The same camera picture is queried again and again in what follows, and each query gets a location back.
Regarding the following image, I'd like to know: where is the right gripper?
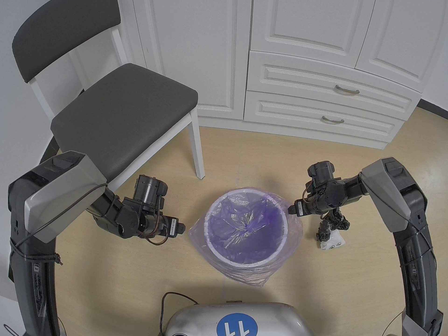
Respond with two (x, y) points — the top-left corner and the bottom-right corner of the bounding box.
(288, 195), (336, 218)

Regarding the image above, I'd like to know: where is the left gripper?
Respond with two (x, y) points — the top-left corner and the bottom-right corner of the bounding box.
(140, 216), (185, 239)

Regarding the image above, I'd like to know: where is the black plastic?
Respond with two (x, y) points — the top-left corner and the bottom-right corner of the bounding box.
(316, 210), (350, 242)

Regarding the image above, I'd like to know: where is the purple plastic bag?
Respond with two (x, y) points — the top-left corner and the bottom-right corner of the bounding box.
(188, 186), (303, 289)

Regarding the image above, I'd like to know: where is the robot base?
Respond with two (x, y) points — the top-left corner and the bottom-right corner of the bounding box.
(164, 301), (310, 336)

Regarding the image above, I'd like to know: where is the white trash bin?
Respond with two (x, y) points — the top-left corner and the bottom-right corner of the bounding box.
(204, 188), (290, 279)

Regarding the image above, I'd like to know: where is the clear printed wrapper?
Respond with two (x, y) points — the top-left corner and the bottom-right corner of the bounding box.
(319, 230), (346, 250)

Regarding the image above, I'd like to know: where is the grey padded white chair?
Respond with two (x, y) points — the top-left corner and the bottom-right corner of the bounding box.
(12, 0), (205, 192)

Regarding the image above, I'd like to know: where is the white wardrobe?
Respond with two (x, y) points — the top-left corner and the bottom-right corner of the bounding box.
(115, 0), (448, 150)

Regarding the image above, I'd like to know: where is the black cable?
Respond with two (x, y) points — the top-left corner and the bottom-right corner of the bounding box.
(159, 292), (200, 336)
(380, 319), (406, 336)

